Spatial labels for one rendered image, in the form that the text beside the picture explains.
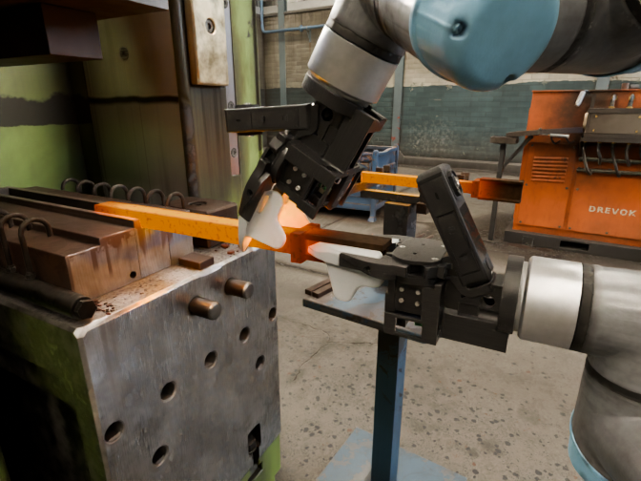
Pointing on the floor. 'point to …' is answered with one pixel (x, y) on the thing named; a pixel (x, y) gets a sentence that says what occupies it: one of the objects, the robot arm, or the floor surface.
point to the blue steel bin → (370, 157)
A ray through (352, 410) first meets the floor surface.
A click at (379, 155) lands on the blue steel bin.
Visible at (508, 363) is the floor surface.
